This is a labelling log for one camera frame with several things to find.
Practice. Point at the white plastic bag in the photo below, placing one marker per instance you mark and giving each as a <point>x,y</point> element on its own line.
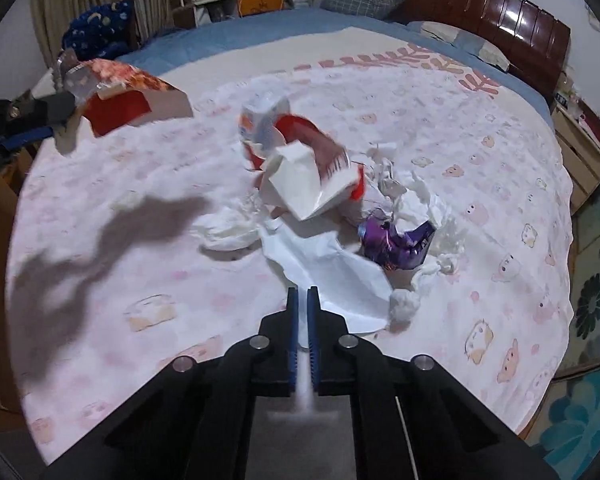
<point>330,275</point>

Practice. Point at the red cardboard box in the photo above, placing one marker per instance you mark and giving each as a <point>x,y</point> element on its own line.
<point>130,105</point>

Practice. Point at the small drink carton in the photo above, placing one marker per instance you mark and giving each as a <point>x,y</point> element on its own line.
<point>260,120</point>

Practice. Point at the flat red box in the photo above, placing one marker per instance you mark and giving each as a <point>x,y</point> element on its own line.
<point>596,126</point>

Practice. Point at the navy star print blanket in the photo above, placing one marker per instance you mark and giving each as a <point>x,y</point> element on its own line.
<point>100,25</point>

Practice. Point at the deer head wall decoration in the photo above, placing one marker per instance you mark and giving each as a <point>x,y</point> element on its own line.
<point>593,17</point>

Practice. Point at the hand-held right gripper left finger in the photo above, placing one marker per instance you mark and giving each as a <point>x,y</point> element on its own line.
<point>292,330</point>

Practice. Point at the red white paper bag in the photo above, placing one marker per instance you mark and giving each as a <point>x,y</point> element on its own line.
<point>310,180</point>

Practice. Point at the light wooden nightstand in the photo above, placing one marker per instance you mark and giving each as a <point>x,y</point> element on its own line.
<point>582,155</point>

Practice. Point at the dark wooden headboard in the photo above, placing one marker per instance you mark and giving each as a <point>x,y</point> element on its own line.
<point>480,10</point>

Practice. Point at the blue bedsheet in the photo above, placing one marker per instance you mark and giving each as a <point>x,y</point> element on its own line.
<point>260,30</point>

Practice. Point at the beige grey pillow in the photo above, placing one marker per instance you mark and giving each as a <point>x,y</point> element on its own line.
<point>460,42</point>

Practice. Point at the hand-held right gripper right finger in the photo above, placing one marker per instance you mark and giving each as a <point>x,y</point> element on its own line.
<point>312,330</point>

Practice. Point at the crumpled white tissue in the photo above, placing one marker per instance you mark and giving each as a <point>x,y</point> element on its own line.
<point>435,205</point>
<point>405,307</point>
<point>385,162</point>
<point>437,264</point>
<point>230,230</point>

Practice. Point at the purple wrapper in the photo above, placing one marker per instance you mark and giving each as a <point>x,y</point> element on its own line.
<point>395,245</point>

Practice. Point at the flower print wardrobe door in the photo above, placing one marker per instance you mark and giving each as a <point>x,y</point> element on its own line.
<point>595,300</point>

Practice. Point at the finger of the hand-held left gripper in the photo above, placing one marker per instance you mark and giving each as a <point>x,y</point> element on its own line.
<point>52,106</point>
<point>27,138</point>

